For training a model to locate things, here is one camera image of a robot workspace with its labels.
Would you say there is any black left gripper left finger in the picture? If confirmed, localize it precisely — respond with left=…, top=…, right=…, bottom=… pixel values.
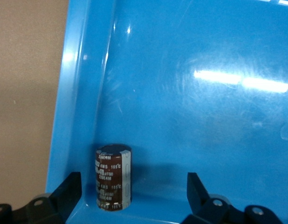
left=0, top=172, right=82, bottom=224

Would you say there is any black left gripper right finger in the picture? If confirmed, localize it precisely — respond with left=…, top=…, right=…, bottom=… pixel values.
left=182, top=172, right=284, bottom=224

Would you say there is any brown cylindrical capacitor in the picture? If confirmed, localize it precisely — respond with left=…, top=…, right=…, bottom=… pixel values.
left=95, top=144, right=132, bottom=211

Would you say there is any blue plastic tray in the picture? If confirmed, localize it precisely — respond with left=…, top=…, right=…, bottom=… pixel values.
left=45, top=0, right=288, bottom=224

